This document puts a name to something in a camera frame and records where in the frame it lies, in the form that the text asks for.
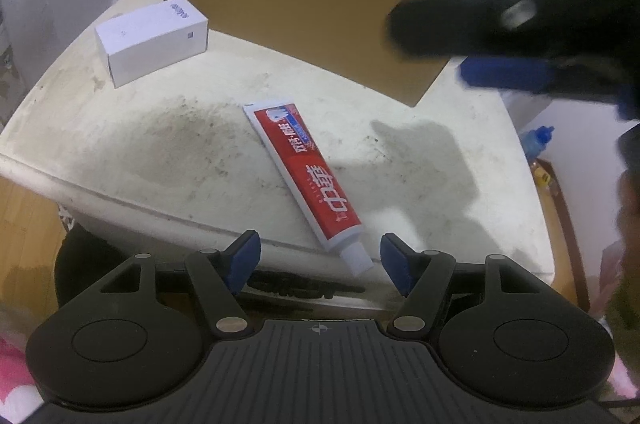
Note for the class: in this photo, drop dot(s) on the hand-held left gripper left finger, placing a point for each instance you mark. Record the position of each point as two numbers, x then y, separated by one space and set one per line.
245 260

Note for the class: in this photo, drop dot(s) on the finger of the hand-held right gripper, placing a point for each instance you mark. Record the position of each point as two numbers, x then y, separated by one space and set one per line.
500 74
450 24

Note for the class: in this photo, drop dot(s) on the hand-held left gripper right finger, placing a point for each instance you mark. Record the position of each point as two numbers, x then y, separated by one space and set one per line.
395 261

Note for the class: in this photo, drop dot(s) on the red toothpaste tube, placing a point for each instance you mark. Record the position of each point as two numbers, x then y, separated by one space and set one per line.
310 174

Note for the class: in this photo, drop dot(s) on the brown cardboard box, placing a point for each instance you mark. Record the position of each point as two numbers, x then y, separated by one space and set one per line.
300 4

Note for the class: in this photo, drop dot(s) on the person's right hand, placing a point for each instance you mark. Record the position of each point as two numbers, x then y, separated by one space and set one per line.
629 214

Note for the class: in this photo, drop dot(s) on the blue cap bottle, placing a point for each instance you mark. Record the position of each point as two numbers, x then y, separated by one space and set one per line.
537 142

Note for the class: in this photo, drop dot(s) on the black round object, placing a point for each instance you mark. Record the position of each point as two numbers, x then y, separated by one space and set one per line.
80 264

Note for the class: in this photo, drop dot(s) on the white rectangular carton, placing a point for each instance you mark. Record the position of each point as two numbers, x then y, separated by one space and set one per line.
150 39

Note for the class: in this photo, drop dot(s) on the pink patterned cloth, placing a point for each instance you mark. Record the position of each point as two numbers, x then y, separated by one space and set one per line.
17 379

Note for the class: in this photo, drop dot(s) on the wooden furniture frame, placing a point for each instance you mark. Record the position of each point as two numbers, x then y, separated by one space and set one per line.
570 229

